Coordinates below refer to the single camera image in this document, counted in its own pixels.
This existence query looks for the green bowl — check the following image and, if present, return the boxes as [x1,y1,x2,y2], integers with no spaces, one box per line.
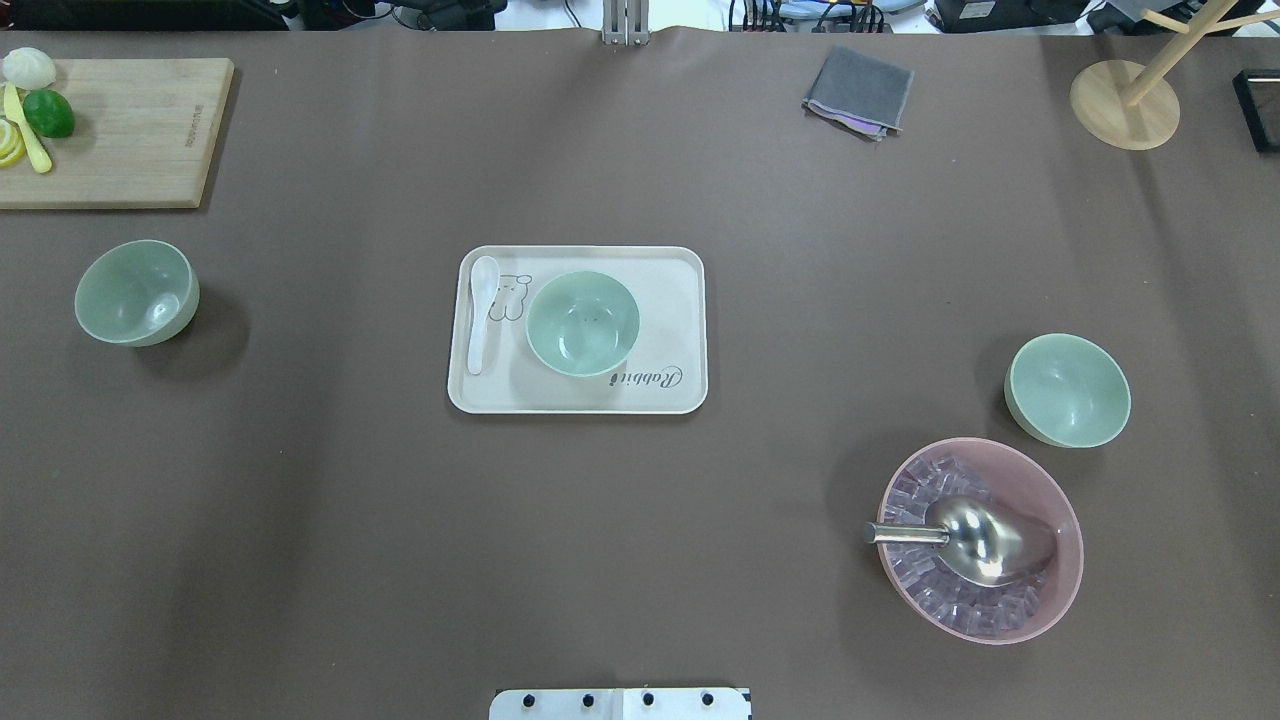
[525,270,643,378]
[1004,333,1132,448]
[74,240,201,347]

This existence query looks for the green lime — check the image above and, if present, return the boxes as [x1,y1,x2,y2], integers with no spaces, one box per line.
[22,88,77,138]

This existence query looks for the black box at right edge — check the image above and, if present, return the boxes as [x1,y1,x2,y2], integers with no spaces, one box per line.
[1231,69,1279,154]

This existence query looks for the white rabbit tray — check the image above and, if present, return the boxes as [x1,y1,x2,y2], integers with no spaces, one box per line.
[447,245,709,414]

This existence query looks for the wooden cutting board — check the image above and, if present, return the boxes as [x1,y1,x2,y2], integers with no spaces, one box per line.
[1,58,234,210]

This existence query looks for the green bowl on tray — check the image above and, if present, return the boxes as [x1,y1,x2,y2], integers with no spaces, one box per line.
[525,270,643,378]

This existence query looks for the wooden stand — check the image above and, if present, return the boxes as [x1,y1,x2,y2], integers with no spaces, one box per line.
[1069,1,1279,151]

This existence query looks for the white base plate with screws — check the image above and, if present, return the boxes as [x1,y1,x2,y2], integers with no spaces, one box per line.
[488,685,753,719]

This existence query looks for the grey folded cloth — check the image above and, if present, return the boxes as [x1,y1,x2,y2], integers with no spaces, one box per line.
[803,47,915,141]

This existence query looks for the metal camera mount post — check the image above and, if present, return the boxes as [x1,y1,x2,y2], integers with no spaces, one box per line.
[602,0,650,46]

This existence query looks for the white garlic bulb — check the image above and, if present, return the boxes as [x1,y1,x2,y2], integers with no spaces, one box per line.
[1,47,58,91]

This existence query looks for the metal ice scoop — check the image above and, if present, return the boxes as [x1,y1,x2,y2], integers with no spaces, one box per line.
[863,496,1057,588]

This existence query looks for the yellow plastic knife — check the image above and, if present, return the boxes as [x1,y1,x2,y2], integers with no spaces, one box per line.
[3,83,52,174]

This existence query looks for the clear ice cubes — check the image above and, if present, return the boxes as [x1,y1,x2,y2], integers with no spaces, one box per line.
[879,454,1047,638]

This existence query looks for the pink bowl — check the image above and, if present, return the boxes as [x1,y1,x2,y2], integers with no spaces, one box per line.
[876,437,1084,646]

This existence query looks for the lemon slices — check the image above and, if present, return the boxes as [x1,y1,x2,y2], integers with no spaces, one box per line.
[0,118,26,168]

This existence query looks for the white ceramic spoon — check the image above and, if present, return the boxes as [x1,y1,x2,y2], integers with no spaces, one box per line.
[466,255,500,375]

